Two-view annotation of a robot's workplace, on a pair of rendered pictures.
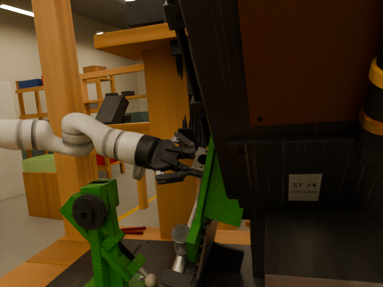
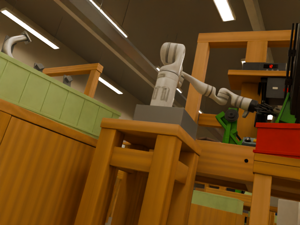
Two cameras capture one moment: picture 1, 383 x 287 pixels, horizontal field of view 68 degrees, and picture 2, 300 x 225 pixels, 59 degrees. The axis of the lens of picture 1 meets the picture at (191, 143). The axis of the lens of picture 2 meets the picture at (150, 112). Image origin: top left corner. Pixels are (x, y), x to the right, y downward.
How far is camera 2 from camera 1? 1.21 m
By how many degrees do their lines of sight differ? 26
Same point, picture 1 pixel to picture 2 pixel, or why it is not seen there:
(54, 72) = not seen: hidden behind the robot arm
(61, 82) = not seen: hidden behind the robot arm
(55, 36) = (202, 70)
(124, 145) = (246, 99)
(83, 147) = (225, 100)
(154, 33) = (256, 73)
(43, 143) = (213, 93)
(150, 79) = (243, 93)
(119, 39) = (240, 72)
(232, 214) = (291, 119)
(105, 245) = (232, 131)
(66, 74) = not seen: hidden behind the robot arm
